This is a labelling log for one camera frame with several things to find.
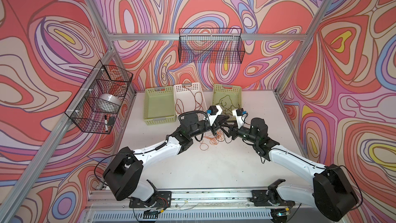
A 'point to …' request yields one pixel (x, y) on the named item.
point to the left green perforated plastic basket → (159, 105)
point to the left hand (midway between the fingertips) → (229, 117)
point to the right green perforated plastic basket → (228, 97)
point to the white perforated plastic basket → (188, 97)
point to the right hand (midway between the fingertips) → (222, 127)
